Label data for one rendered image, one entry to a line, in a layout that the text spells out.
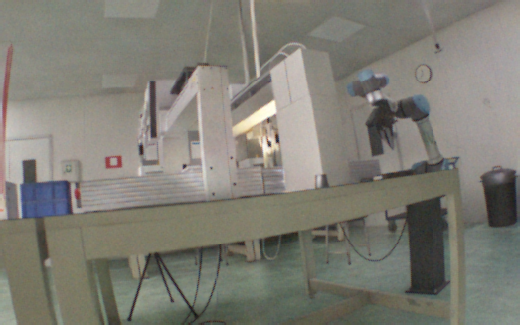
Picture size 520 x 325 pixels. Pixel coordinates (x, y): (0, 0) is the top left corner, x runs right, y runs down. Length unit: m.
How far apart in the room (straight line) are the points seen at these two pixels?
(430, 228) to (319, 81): 1.21
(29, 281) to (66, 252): 0.10
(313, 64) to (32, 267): 1.00
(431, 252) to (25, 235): 1.93
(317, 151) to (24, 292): 0.88
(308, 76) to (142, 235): 0.72
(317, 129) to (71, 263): 0.79
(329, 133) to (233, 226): 0.49
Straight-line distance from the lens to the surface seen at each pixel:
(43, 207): 3.87
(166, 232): 0.65
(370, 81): 1.44
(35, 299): 0.69
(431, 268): 2.05
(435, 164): 1.94
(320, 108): 1.05
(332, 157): 1.04
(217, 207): 0.68
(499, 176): 3.89
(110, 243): 0.65
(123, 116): 5.68
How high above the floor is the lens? 0.74
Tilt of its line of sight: 4 degrees up
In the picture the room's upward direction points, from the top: 7 degrees counter-clockwise
